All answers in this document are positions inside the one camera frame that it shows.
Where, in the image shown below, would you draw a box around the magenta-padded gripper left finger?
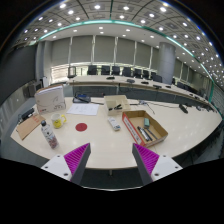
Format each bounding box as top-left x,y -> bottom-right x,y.
40,142 -> 92,186

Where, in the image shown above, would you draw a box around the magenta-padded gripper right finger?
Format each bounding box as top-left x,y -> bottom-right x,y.
131,142 -> 184,186

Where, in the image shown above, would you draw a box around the clear water bottle black cap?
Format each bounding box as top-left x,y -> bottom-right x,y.
40,120 -> 60,150

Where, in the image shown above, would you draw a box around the black tool in brown box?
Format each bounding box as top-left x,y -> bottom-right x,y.
136,125 -> 154,142

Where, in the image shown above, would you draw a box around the brown cardboard box red label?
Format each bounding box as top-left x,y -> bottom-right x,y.
121,109 -> 169,148

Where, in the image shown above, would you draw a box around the flat round red coaster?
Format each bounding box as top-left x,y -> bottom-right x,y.
75,122 -> 88,132

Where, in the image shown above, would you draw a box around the white and yellow mug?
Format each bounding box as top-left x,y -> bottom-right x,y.
50,113 -> 68,130

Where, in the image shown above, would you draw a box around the flat brown cardboard envelope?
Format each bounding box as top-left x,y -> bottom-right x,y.
16,113 -> 46,141

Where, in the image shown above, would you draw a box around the black tool in white box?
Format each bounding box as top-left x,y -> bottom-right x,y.
108,103 -> 123,112

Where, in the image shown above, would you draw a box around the black desk device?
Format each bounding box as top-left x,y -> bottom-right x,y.
72,93 -> 92,104

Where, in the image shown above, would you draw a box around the black table microphone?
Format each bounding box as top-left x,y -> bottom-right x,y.
178,103 -> 189,114

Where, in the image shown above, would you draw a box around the white paper ream box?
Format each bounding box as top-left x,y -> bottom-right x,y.
34,84 -> 67,115

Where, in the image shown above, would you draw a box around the open white cardboard box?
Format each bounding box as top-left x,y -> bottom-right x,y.
103,94 -> 132,117

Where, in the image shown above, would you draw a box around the grey monitor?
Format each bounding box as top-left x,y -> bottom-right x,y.
23,80 -> 44,98

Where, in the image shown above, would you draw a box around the long curved conference table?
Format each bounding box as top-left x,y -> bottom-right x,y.
64,74 -> 214,108

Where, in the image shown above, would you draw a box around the row of black office chairs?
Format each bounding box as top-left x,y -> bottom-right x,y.
67,64 -> 188,88

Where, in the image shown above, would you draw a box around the ceiling lights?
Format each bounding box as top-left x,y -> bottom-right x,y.
19,2 -> 224,78

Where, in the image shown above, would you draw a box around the black device with cables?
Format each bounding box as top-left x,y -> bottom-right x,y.
18,107 -> 36,122

